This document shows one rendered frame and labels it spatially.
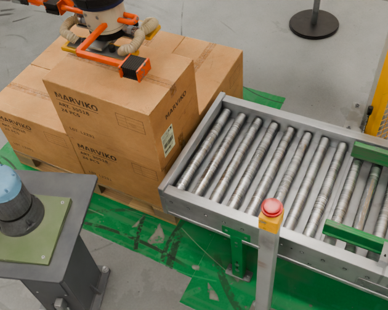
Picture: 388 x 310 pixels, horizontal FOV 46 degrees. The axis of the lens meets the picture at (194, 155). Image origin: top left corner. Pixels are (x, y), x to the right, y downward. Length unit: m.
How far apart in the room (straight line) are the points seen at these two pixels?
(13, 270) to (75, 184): 0.43
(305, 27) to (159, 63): 2.00
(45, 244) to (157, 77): 0.87
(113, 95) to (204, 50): 0.97
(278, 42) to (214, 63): 1.15
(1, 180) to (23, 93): 1.19
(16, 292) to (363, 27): 3.18
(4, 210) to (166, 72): 0.91
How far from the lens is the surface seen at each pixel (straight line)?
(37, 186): 2.09
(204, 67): 2.74
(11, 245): 1.93
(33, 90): 2.88
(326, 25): 3.99
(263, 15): 4.13
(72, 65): 2.29
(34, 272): 1.86
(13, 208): 1.81
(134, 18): 1.93
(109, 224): 2.77
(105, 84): 2.12
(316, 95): 3.38
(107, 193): 2.87
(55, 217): 1.93
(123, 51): 1.91
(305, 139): 2.34
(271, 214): 1.48
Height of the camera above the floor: 2.29
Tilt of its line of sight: 50 degrees down
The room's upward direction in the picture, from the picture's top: 8 degrees counter-clockwise
